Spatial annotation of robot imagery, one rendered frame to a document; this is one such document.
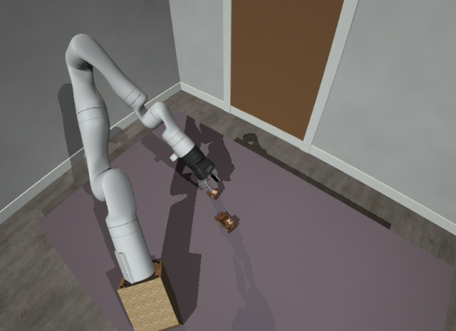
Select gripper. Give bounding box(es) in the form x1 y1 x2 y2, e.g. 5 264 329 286
170 135 220 191

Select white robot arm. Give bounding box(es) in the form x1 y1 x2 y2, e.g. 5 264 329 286
66 34 185 284

